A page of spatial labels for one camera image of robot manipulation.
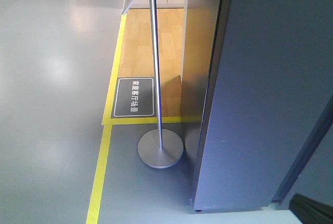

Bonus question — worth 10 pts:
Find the black floor sign sticker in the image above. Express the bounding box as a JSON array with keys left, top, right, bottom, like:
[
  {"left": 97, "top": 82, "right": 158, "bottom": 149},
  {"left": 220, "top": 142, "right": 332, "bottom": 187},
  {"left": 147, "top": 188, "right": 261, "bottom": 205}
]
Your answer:
[{"left": 111, "top": 77, "right": 156, "bottom": 118}]

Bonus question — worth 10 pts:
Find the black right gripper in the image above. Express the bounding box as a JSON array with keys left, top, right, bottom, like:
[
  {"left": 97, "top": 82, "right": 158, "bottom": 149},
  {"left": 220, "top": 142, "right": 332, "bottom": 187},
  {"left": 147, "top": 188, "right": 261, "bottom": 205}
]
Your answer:
[{"left": 289, "top": 194, "right": 332, "bottom": 224}]

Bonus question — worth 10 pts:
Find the dark grey refrigerator body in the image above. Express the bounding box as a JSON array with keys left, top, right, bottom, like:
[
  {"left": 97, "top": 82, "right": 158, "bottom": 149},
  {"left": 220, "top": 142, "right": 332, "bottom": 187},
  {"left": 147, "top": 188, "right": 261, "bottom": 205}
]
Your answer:
[{"left": 194, "top": 0, "right": 332, "bottom": 211}]

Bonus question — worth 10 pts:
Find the silver sign stand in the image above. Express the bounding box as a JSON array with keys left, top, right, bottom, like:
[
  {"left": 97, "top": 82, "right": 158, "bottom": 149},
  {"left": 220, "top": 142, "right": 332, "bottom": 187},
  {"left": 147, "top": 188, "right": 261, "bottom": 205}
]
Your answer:
[{"left": 122, "top": 0, "right": 184, "bottom": 169}]

